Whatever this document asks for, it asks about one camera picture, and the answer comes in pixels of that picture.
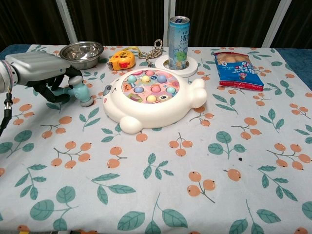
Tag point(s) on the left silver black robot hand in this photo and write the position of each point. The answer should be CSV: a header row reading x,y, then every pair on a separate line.
x,y
39,67

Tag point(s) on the teal grey toy hammer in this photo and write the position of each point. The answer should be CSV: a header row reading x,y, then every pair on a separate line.
x,y
81,91

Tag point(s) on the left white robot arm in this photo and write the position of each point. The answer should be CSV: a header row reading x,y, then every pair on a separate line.
x,y
6,76

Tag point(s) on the white whack-a-mole toy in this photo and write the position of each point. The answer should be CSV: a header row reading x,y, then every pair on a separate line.
x,y
156,109

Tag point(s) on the stainless steel bowl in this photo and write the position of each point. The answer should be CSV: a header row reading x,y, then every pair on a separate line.
x,y
81,56

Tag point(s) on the dark pleated curtain panel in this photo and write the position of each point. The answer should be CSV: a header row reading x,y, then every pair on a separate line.
x,y
299,22
224,22
29,19
117,22

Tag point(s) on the yellow tape measure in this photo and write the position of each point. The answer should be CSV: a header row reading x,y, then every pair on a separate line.
x,y
123,61

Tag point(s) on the tall light blue drink can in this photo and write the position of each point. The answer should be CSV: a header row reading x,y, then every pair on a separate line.
x,y
179,44

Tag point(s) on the white tape roll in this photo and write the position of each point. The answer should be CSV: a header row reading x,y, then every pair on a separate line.
x,y
192,65

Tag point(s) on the floral orange fruit tablecloth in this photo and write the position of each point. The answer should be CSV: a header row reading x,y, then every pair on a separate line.
x,y
156,175

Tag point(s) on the blue snack bag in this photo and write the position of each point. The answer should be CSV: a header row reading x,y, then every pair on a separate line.
x,y
240,70

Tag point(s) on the grey metal frame post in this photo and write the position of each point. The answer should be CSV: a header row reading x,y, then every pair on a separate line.
x,y
169,9
276,24
67,22

